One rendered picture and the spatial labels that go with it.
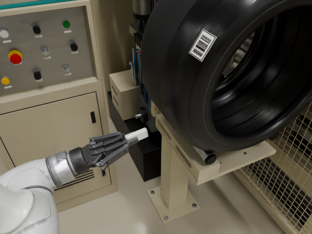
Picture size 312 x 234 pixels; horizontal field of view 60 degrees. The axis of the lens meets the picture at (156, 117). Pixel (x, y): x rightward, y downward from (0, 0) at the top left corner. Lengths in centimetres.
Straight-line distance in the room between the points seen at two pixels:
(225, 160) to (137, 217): 92
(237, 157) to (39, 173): 71
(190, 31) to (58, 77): 84
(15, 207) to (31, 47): 78
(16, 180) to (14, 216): 15
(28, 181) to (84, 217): 116
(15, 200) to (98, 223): 123
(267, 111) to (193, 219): 98
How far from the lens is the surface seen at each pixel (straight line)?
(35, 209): 67
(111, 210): 189
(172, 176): 158
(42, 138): 148
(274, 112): 110
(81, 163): 79
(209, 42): 62
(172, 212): 185
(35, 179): 77
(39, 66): 132
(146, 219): 184
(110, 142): 82
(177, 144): 105
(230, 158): 110
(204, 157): 93
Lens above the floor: 159
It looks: 39 degrees down
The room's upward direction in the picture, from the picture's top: straight up
